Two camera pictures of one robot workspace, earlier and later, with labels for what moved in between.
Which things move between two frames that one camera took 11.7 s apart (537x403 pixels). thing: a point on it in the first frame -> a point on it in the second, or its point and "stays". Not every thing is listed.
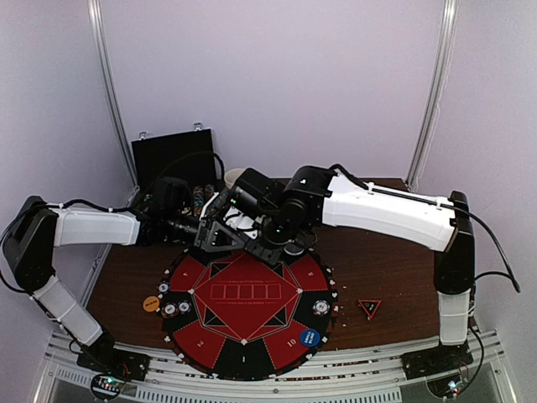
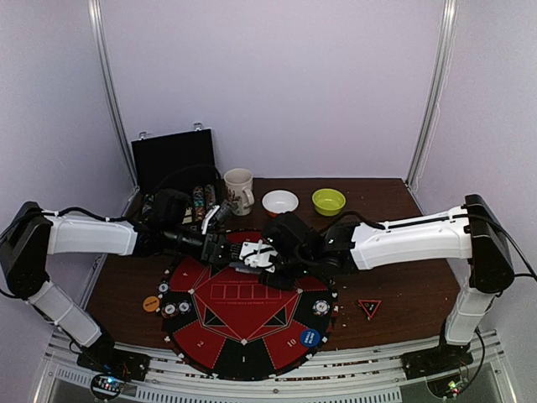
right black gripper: x=268 y=253 -> x=274 y=278
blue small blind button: x=310 y=337 stays
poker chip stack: x=184 y=306 stays
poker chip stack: x=169 y=310 stays
